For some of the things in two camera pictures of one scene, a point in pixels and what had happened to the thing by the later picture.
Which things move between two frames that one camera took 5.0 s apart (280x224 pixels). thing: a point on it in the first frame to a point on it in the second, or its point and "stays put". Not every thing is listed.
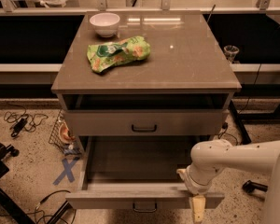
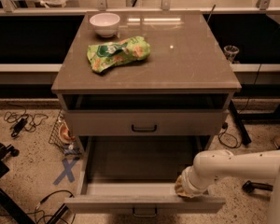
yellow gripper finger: (182, 172) to (179, 188)
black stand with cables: (56, 217) stays put
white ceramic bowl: (105, 23) stays put
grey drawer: (139, 173) stays put
